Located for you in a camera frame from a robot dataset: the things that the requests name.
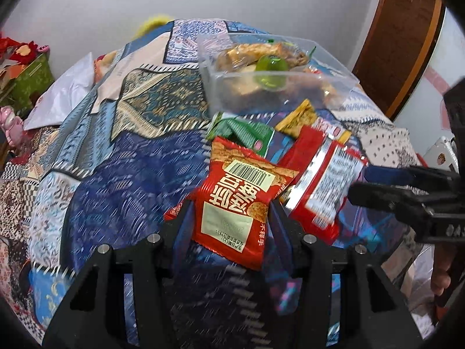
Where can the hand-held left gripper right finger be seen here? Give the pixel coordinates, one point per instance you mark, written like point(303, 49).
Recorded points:
point(281, 232)

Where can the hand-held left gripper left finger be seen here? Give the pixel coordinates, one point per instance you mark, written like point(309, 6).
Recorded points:
point(183, 232)

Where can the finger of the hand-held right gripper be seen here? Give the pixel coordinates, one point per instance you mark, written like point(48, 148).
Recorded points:
point(381, 196)
point(388, 175)

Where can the red snack packet white print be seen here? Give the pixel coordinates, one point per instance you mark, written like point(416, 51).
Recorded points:
point(319, 189)

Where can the red snack packet with barcode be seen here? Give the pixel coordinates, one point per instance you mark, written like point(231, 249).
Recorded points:
point(236, 196)

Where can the clear biscuit packet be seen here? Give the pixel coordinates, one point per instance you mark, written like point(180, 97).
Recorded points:
point(327, 85)

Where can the clear plastic container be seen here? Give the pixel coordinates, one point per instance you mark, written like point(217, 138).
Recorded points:
point(327, 61)

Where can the green-edged fried snack packet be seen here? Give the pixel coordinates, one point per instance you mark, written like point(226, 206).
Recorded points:
point(296, 56)

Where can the clear wafer packet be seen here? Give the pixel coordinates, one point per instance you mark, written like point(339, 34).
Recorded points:
point(239, 87)

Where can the green round fruit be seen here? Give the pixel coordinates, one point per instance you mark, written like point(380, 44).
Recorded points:
point(270, 68)

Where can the peanut brittle packet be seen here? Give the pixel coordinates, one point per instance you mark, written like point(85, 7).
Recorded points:
point(247, 52)

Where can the person's right hand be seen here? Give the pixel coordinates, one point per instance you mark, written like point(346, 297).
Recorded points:
point(440, 272)

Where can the white box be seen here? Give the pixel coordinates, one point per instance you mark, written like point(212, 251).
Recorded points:
point(434, 151)

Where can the white plastic bag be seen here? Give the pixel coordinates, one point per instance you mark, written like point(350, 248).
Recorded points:
point(417, 287)

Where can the patchwork printed blanket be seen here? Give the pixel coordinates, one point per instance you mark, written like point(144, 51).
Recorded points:
point(127, 174)

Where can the green snack packet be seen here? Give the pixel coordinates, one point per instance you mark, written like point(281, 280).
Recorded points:
point(247, 134)

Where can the yellow snack packet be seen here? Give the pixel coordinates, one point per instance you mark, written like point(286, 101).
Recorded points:
point(299, 118)

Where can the brown wooden door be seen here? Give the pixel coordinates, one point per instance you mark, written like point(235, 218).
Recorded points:
point(403, 43)

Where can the white pillow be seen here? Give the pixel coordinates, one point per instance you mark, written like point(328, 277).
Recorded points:
point(61, 94)

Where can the orange printed pillow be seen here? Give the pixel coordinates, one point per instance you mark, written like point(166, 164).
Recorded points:
point(105, 63)

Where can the pink plush toy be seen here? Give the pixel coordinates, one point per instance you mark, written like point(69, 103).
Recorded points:
point(11, 125)

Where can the yellow foam tube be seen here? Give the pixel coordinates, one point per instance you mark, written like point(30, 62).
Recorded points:
point(152, 24)

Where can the green plastic basket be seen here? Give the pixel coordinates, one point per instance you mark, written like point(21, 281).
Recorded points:
point(34, 78)

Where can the red plush toy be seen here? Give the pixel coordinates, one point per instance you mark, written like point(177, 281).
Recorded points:
point(27, 51)

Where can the red ribbon decoration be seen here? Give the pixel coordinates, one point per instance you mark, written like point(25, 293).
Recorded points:
point(5, 43)

